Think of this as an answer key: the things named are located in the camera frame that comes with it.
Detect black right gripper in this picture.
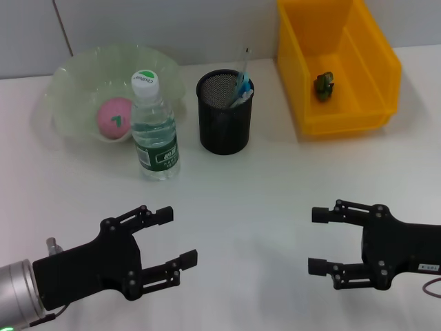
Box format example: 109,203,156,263
307,198,441,292

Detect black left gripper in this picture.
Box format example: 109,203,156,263
32,205,200,312

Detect clear bottle with green label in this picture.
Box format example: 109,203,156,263
130,70,181,183

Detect pink toy peach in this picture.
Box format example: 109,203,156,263
96,98,134,139

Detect small green toy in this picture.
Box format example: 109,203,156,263
313,71,335,101

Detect grey white ballpoint pen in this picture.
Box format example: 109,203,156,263
229,88,255,110

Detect blue scissors with sheath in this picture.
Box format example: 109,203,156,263
234,70,252,104

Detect transparent plastic ruler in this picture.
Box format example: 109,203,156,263
237,46,253,79

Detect black mesh pen cup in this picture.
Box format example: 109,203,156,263
196,68,256,156

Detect translucent green fruit bowl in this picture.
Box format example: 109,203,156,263
32,43,187,146

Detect yellow plastic storage bin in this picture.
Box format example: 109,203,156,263
277,0,402,139

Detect thin right gripper cable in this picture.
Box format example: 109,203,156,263
422,274,441,300

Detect silver left gripper cable plug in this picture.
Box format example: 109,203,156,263
45,237,63,257

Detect thin black left gripper cable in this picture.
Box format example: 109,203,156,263
29,303,69,328

